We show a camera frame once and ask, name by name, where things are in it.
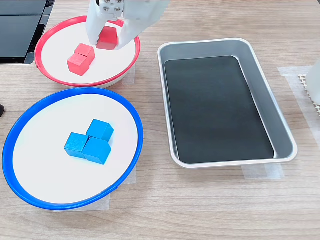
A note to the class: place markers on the red-rimmed white plate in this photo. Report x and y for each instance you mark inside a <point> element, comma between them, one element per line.
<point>110,65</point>

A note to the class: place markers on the pale translucent sheet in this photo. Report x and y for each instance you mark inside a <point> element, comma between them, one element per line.
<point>292,100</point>

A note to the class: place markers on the clear tape strip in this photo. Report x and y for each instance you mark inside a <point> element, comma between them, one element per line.
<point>262,172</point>
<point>103,205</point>
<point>131,175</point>
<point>130,76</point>

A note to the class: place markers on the small black object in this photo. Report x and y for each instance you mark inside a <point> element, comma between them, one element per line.
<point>1,111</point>

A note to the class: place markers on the black mat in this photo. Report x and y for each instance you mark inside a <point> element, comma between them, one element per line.
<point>220,112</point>

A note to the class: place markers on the pale perforated plate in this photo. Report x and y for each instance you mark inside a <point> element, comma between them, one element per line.
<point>302,80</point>

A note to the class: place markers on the blue cube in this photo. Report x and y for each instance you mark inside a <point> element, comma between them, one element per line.
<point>98,128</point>
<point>96,151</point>
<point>75,145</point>

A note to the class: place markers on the red cube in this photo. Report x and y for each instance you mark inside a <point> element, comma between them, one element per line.
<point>76,63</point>
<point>85,48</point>
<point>107,37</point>

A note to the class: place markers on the black glossy flat panel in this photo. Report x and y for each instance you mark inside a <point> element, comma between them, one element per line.
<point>22,7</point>
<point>15,37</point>

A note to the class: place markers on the steel tray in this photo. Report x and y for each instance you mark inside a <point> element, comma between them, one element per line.
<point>265,100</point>

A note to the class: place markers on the blue-rimmed white plate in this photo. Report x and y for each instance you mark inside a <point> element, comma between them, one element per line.
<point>37,162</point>

